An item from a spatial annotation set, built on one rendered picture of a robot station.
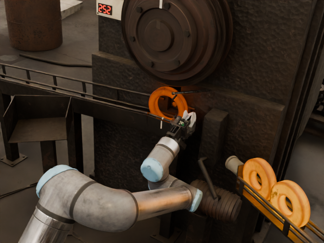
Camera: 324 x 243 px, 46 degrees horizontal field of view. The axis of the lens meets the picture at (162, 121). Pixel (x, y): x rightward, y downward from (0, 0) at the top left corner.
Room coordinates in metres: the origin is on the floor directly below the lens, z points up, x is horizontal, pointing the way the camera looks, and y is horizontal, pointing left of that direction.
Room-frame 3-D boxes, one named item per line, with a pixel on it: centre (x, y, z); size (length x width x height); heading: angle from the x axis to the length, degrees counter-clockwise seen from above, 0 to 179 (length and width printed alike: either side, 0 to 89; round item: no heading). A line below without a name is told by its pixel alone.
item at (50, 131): (1.49, 0.56, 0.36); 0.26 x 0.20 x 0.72; 97
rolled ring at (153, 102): (1.52, -0.02, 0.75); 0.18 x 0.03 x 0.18; 63
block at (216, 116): (1.42, -0.23, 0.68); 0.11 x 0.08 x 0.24; 152
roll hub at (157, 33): (1.43, 0.03, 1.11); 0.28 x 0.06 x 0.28; 62
